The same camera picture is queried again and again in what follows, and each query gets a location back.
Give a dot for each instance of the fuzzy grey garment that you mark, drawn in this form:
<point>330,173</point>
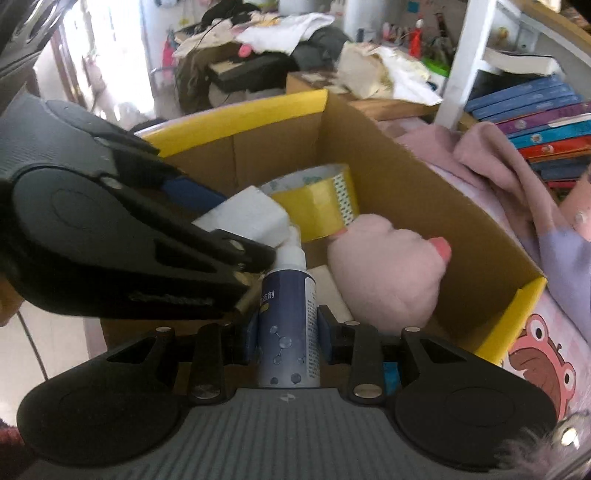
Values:
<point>531,443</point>

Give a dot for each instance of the pink plush toy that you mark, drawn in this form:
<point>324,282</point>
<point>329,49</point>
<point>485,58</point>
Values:
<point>383,277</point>

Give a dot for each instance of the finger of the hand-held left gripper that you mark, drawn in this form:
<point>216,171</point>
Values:
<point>207,251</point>
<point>194,194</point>

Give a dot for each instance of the pile of clothes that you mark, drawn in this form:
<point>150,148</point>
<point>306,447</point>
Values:
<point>277,32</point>

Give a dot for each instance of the white rectangular block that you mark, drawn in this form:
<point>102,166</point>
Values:
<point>249,217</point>

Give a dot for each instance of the pink checked printed tablecloth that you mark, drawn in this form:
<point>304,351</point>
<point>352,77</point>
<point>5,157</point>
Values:
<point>545,369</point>

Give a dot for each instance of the red garment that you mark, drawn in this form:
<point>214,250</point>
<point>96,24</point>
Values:
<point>9,438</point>

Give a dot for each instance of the row of blue books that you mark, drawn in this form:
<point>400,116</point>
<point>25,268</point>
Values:
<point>531,115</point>

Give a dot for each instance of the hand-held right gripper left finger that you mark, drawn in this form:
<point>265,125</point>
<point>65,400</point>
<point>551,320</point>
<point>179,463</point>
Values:
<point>249,341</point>

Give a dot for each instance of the thick paperback book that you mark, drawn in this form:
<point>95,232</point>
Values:
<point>521,62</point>

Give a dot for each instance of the yellow tape roll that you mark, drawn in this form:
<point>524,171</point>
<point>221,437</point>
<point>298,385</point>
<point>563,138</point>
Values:
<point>318,203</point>

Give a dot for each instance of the white bookshelf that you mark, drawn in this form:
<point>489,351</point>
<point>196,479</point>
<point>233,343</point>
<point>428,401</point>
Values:
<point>466,60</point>

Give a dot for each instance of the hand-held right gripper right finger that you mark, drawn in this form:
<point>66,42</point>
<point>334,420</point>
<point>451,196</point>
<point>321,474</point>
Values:
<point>324,341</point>

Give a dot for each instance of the red toy figure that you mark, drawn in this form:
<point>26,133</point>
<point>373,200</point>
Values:
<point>415,39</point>

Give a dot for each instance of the yellow cardboard box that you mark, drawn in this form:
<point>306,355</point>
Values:
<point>415,203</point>

